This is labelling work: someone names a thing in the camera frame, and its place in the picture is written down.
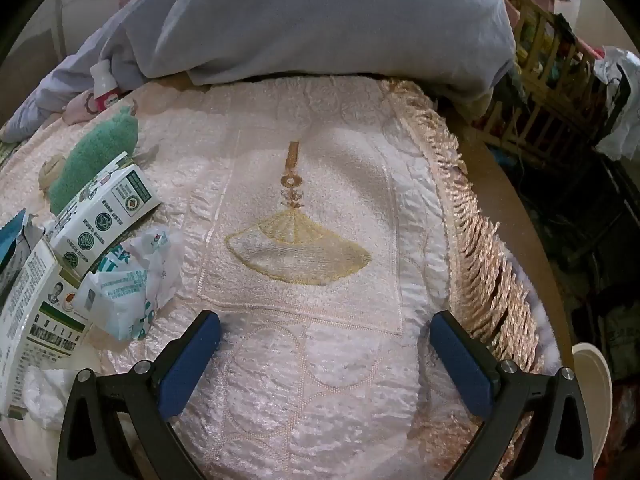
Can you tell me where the blue torn packet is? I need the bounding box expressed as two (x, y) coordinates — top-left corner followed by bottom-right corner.
(0, 209), (46, 306)

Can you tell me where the white plastic bag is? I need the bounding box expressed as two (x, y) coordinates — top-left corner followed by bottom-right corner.
(592, 46), (640, 161)

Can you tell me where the white plastic wrapper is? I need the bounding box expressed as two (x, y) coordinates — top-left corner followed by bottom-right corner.
(75, 227), (186, 343)

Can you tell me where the person in grey sweatshirt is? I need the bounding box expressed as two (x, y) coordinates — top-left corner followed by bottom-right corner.
(0, 0), (518, 143)

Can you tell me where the brown wooden bed board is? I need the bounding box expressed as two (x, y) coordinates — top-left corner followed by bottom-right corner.
(450, 120), (576, 376)

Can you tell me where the white plastic bucket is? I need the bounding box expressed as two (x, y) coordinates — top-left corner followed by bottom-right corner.
(570, 342), (614, 453)

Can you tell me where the white carton with green labels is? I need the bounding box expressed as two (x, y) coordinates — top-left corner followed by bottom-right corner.
(47, 152), (163, 281)

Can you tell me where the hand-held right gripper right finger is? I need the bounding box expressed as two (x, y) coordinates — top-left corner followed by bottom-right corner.
(430, 311), (594, 480)

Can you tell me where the wooden crib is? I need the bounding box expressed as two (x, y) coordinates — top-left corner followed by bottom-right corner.
(480, 0), (616, 161)

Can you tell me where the white tissue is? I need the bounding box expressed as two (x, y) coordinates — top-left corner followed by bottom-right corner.
(22, 365), (76, 431)

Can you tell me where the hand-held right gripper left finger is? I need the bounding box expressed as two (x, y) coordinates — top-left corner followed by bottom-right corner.
(56, 310), (222, 480)

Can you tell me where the pink printed cloth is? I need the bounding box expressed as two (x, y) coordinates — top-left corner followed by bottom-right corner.
(62, 91), (137, 127)

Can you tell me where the tall white medicine box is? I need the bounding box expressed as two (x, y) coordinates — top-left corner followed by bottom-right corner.
(0, 240), (96, 418)

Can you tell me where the small bottle with pink label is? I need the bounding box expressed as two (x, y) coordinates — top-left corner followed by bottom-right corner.
(89, 60), (123, 112)

